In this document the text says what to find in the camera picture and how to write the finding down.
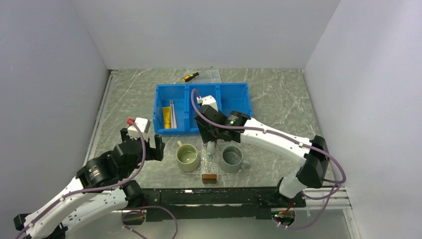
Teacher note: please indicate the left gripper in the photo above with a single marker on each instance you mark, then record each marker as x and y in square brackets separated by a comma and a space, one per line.
[153, 153]

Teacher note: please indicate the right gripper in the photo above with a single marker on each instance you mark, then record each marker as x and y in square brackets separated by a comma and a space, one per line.
[206, 136]

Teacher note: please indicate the white teal toothpaste tube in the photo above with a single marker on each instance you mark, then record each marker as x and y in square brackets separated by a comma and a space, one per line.
[210, 148]

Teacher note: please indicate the light green ceramic mug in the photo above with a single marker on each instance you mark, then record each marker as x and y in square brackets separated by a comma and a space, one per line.
[187, 157]

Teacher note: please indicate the grey ceramic mug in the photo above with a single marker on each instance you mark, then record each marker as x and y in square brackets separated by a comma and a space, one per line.
[232, 161]

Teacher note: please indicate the clear toothbrush holder brown ends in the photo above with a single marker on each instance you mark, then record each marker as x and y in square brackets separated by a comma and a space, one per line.
[209, 168]

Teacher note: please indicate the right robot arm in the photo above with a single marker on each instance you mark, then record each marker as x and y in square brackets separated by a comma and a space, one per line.
[307, 153]

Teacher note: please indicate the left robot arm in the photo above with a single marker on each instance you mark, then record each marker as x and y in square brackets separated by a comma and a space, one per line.
[104, 184]

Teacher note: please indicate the yellow toothpaste tube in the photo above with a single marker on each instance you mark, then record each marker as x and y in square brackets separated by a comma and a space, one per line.
[167, 117]

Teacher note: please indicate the clear plastic organizer box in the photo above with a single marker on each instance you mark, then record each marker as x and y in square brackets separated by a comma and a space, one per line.
[208, 76]

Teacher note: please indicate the yellow black screwdriver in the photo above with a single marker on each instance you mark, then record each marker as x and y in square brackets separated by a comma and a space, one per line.
[191, 76]

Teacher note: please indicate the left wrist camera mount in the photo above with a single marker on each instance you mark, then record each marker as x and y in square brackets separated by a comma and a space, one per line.
[141, 123]

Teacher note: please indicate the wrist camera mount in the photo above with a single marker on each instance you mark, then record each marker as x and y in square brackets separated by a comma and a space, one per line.
[141, 123]
[208, 100]

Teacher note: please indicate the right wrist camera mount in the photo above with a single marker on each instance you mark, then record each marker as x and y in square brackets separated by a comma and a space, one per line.
[208, 100]

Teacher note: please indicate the aluminium side rail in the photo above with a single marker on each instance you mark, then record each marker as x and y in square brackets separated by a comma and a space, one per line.
[74, 99]

